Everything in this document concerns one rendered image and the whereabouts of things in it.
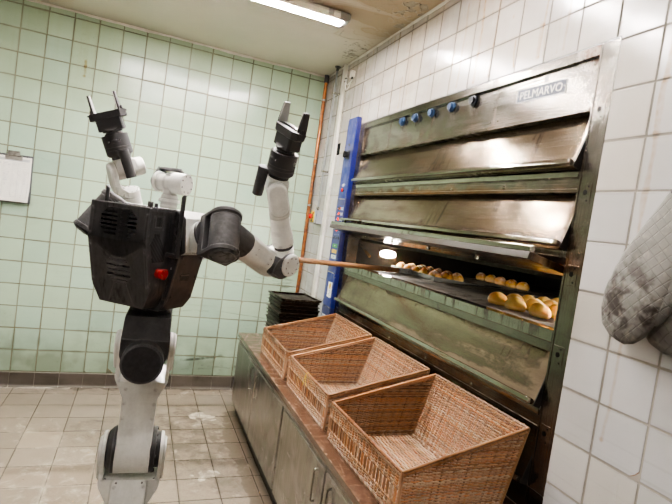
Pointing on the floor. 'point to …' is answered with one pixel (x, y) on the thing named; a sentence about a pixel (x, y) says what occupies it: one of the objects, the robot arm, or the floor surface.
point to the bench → (289, 437)
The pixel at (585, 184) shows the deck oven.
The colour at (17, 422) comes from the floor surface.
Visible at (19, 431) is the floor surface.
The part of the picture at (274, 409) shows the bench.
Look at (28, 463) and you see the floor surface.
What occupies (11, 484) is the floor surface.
